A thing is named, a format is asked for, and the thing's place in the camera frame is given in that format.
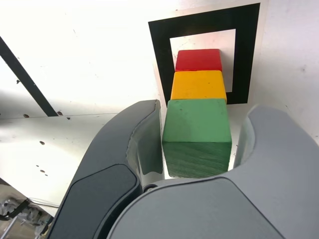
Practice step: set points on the black tape square outline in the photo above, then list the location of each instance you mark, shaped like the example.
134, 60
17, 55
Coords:
246, 49

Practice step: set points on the black tape strip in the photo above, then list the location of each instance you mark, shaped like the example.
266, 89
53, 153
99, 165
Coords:
25, 74

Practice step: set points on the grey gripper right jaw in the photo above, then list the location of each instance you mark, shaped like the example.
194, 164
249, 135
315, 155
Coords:
199, 214

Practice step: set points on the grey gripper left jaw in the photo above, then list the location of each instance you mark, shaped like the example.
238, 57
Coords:
107, 159

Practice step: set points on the red cube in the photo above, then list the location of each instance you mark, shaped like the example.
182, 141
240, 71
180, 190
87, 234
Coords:
199, 59

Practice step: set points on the green cube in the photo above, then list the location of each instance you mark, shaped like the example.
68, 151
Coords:
197, 134

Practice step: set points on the yellow cube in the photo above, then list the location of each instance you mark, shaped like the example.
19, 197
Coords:
199, 84

